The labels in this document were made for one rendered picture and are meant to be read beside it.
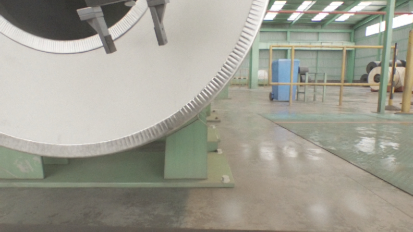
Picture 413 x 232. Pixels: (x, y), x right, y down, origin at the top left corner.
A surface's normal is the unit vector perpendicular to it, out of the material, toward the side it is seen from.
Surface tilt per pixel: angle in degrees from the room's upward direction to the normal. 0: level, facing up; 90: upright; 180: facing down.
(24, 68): 90
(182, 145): 90
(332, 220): 0
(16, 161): 90
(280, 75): 93
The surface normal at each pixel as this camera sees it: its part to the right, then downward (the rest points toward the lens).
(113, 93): 0.01, 0.10
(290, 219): 0.00, -1.00
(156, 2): -0.13, 0.48
